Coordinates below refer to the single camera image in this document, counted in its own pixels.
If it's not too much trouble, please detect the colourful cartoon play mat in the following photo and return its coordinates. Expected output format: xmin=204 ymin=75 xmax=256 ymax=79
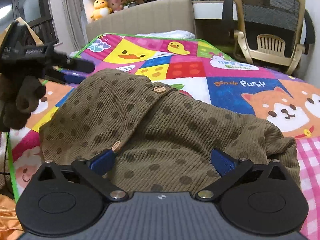
xmin=6 ymin=32 xmax=320 ymax=240

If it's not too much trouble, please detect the beige mesh office chair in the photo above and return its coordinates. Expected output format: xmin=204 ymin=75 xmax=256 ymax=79
xmin=222 ymin=0 xmax=316 ymax=75

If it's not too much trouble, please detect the orange cloth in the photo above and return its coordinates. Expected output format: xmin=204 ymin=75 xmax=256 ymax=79
xmin=0 ymin=194 xmax=23 ymax=240

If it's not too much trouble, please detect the brown paper bag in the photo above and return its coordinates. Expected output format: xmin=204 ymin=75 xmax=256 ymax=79
xmin=1 ymin=17 xmax=43 ymax=46

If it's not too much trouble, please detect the brown polka dot dress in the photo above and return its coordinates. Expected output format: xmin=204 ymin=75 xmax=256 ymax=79
xmin=0 ymin=68 xmax=302 ymax=196

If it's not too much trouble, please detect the pink plush toy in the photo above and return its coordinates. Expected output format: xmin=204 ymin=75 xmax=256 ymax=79
xmin=108 ymin=0 xmax=123 ymax=12

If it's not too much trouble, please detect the white desk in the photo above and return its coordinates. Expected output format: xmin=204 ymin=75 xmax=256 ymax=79
xmin=192 ymin=1 xmax=223 ymax=20

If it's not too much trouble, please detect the beige upholstered headboard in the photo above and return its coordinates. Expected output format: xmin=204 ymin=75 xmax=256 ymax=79
xmin=86 ymin=0 xmax=196 ymax=41

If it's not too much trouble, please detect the yellow duck plush toy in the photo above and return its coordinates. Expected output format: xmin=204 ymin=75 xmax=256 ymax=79
xmin=91 ymin=0 xmax=113 ymax=21

